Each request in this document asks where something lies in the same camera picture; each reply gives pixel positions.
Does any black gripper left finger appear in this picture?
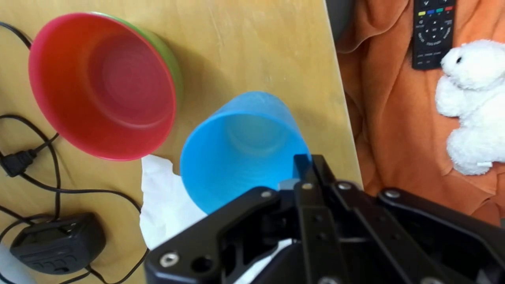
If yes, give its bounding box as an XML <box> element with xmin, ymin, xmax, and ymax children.
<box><xmin>142</xmin><ymin>154</ymin><xmax>324</xmax><ymax>284</ymax></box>

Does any wooden dresser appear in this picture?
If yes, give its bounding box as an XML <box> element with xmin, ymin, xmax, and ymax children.
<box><xmin>0</xmin><ymin>0</ymin><xmax>365</xmax><ymax>284</ymax></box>

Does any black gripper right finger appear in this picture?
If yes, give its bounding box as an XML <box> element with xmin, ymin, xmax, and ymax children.
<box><xmin>313</xmin><ymin>154</ymin><xmax>505</xmax><ymax>284</ymax></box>

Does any black cord with plug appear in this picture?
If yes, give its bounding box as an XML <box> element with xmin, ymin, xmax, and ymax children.
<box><xmin>0</xmin><ymin>114</ymin><xmax>145</xmax><ymax>215</ymax></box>

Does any blue plastic cup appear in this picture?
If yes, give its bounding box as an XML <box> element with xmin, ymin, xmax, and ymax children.
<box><xmin>178</xmin><ymin>90</ymin><xmax>313</xmax><ymax>215</ymax></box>

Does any black adapter cord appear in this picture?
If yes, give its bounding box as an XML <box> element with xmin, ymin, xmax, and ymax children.
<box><xmin>0</xmin><ymin>21</ymin><xmax>152</xmax><ymax>284</ymax></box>

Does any black power adapter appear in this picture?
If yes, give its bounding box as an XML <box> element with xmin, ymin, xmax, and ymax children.
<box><xmin>10</xmin><ymin>212</ymin><xmax>107</xmax><ymax>277</ymax></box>

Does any red plastic bowl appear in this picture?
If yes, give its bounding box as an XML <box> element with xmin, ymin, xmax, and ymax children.
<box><xmin>29</xmin><ymin>13</ymin><xmax>178</xmax><ymax>163</ymax></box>

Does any white plush toy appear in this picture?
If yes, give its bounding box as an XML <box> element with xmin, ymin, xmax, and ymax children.
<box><xmin>434</xmin><ymin>38</ymin><xmax>505</xmax><ymax>179</ymax></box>

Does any green plastic bowl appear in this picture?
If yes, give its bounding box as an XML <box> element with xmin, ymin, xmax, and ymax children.
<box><xmin>112</xmin><ymin>15</ymin><xmax>185</xmax><ymax>108</ymax></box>

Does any orange cloth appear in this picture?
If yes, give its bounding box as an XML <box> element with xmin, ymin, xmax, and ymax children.
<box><xmin>336</xmin><ymin>0</ymin><xmax>505</xmax><ymax>228</ymax></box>

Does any white crumpled cloth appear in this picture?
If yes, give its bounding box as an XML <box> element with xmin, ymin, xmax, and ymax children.
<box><xmin>139</xmin><ymin>154</ymin><xmax>297</xmax><ymax>284</ymax></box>

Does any black remote control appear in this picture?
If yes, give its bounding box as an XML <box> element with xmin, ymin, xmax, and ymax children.
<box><xmin>409</xmin><ymin>0</ymin><xmax>458</xmax><ymax>72</ymax></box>

